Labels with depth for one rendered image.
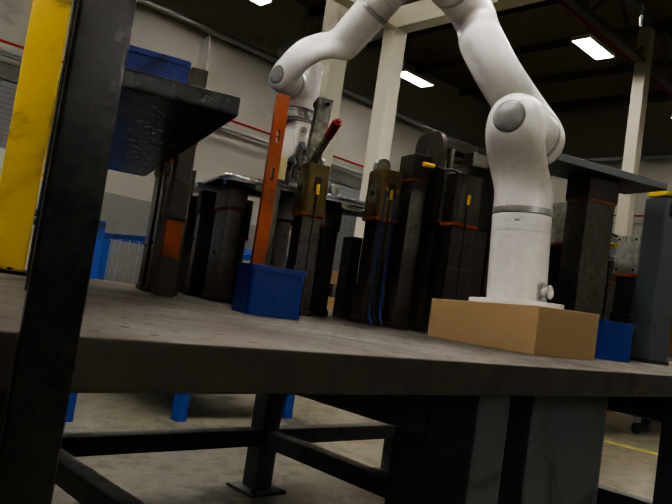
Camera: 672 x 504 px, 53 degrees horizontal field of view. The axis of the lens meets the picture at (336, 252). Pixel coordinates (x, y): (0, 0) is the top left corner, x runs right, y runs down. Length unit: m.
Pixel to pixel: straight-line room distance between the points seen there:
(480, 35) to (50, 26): 1.22
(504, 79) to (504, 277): 0.43
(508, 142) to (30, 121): 1.33
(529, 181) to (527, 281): 0.20
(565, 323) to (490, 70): 0.55
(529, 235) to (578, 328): 0.21
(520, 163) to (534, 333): 0.34
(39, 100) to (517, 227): 1.37
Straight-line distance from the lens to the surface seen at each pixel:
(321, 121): 1.64
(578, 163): 1.74
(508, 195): 1.41
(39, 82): 2.13
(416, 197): 1.64
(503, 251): 1.40
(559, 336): 1.37
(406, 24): 6.50
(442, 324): 1.41
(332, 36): 1.76
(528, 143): 1.38
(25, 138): 2.10
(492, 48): 1.54
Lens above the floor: 0.75
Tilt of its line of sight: 4 degrees up
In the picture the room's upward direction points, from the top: 8 degrees clockwise
